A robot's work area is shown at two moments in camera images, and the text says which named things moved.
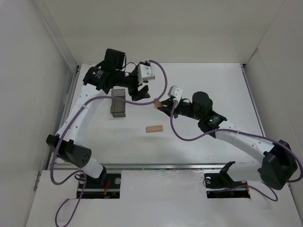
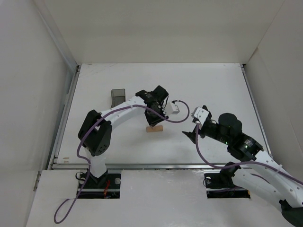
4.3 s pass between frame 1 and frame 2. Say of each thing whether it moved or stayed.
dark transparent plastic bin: stayed
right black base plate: stayed
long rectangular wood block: stayed
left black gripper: moved
